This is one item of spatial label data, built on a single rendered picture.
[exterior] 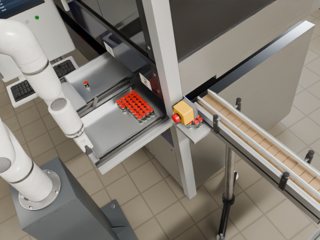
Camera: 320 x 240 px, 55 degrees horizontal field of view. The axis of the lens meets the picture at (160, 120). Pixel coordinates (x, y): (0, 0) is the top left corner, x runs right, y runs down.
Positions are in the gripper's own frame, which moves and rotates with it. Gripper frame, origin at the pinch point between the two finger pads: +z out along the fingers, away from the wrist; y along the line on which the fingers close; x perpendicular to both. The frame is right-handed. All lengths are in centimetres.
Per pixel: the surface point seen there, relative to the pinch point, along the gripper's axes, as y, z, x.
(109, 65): 46, 4, -38
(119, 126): 4.8, 4.2, -18.6
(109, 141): 0.8, 4.2, -10.4
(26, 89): 74, 11, 7
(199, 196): -15, 92, -46
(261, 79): -13, 18, -98
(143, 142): -10.6, 4.4, -22.2
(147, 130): -8.0, 2.3, -27.0
